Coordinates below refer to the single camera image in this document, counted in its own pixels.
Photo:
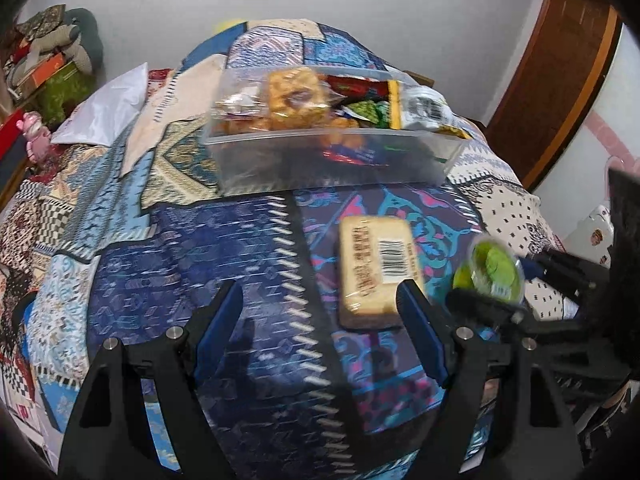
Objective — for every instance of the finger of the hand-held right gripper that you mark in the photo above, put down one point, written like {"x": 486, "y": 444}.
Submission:
{"x": 555, "y": 272}
{"x": 485, "y": 307}

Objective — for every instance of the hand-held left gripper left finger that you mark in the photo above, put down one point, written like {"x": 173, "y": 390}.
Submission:
{"x": 220, "y": 330}

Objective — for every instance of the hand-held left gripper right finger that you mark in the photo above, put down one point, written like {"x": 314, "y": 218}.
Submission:
{"x": 422, "y": 332}

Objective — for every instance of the green jelly cup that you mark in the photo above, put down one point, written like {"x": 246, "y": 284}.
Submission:
{"x": 487, "y": 265}

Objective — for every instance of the cream wafer packet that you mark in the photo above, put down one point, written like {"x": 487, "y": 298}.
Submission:
{"x": 370, "y": 270}

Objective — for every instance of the clear plastic storage container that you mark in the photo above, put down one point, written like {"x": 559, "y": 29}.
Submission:
{"x": 260, "y": 165}

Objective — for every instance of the purple candy packet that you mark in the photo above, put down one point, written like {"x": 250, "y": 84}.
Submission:
{"x": 372, "y": 155}

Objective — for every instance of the orange cracker packet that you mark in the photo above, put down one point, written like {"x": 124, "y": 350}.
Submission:
{"x": 342, "y": 142}

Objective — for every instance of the orange cube snack packet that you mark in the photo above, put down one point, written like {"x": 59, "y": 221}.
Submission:
{"x": 242, "y": 122}

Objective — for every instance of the green snack packet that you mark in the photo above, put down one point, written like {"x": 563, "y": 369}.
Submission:
{"x": 370, "y": 112}
{"x": 425, "y": 107}

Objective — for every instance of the round cookie packet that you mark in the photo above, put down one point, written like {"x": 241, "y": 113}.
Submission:
{"x": 295, "y": 97}

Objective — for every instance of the red snack packet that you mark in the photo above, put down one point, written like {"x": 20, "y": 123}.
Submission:
{"x": 357, "y": 87}

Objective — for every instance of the white item with round stickers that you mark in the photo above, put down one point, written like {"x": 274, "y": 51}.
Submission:
{"x": 592, "y": 235}

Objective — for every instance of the blue patchwork blanket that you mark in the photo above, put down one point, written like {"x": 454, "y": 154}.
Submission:
{"x": 200, "y": 240}

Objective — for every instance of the wooden wardrobe with heart panel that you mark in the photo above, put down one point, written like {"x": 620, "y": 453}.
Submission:
{"x": 612, "y": 110}

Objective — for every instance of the checked patterned bed sheet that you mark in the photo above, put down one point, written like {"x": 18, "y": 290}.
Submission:
{"x": 30, "y": 220}

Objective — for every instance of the cardboard box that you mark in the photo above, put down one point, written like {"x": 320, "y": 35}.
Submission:
{"x": 423, "y": 80}

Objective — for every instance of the white pillow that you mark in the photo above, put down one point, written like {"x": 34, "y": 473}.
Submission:
{"x": 105, "y": 110}

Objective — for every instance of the dark grey box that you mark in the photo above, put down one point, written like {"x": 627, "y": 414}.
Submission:
{"x": 11, "y": 170}

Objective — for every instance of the pink toy figure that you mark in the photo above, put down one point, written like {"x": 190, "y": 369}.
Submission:
{"x": 35, "y": 135}

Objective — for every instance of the green patterned cloth bundle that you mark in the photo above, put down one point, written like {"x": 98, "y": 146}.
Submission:
{"x": 62, "y": 92}

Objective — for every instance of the red box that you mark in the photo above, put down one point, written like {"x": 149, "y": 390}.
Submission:
{"x": 10, "y": 132}

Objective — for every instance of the yellow fabric item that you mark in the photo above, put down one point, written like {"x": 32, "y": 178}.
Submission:
{"x": 229, "y": 25}

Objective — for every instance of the orange box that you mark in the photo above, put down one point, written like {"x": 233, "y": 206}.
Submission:
{"x": 45, "y": 72}

